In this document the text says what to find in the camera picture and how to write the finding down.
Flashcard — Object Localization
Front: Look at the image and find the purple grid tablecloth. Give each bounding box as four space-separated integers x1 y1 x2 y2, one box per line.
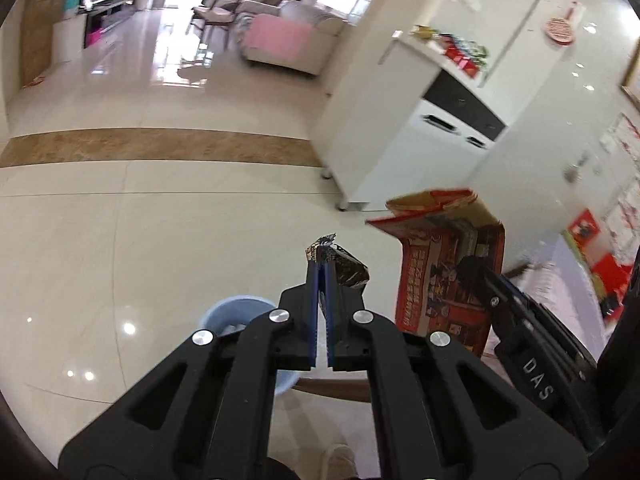
505 232 621 341

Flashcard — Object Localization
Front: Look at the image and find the beige fluffy slipper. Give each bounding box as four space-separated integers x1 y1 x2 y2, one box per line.
320 444 358 480

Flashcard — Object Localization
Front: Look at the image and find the red photo card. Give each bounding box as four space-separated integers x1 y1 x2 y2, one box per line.
567 209 601 261

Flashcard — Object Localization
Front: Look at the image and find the blue plastic bin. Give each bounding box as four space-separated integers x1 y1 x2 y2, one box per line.
201 296 297 397

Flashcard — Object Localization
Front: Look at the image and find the grey hanging wall ornament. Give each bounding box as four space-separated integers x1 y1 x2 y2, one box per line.
562 152 588 183

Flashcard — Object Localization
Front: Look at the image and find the red gift box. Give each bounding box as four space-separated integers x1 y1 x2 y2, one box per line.
590 255 631 306

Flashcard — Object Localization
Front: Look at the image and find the beige sofa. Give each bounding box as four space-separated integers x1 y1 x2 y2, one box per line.
235 0 346 78

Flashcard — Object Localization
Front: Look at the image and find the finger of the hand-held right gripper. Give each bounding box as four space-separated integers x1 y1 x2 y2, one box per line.
492 272 598 368
462 259 538 348

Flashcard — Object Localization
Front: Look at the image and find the red printed cardboard box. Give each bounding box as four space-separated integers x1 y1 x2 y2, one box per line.
366 188 506 358

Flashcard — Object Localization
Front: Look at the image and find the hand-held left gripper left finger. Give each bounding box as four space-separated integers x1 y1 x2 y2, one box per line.
59 259 320 480

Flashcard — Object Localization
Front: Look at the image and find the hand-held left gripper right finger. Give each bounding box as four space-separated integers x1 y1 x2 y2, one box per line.
322 265 588 480

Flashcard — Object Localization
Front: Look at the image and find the white sideboard cabinet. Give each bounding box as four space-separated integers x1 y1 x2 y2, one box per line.
312 30 508 211

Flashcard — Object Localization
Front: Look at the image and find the dark television stand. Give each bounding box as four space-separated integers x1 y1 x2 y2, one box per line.
82 0 126 51

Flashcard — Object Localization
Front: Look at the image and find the framed plum blossom painting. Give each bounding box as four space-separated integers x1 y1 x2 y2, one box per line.
620 37 640 111

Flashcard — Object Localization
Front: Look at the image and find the red tin box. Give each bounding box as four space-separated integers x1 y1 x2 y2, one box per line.
445 42 481 78

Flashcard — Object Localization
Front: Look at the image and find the pink blanket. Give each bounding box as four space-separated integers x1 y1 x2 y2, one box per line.
246 22 313 58

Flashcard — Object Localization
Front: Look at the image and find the dark snack wrapper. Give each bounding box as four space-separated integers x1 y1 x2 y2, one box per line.
305 232 370 328

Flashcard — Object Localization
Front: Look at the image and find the wall of red-bordered certificates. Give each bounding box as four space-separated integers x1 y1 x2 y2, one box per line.
597 112 640 261

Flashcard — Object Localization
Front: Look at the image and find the round red hanging ornament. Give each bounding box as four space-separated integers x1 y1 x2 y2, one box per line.
544 2 586 47

